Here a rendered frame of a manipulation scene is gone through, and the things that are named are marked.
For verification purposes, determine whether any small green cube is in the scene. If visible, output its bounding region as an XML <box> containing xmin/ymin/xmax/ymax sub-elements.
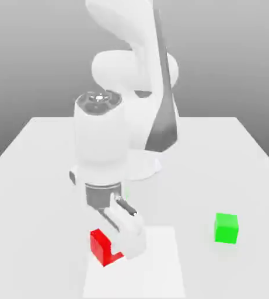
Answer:
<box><xmin>214</xmin><ymin>213</ymin><xmax>239</xmax><ymax>245</ymax></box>

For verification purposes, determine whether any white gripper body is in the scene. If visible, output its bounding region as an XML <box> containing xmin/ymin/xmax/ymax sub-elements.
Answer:
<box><xmin>97</xmin><ymin>205</ymin><xmax>147</xmax><ymax>260</ymax></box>

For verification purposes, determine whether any small red cube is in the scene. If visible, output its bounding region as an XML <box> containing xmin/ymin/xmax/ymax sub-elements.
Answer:
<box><xmin>89</xmin><ymin>228</ymin><xmax>125</xmax><ymax>267</ymax></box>

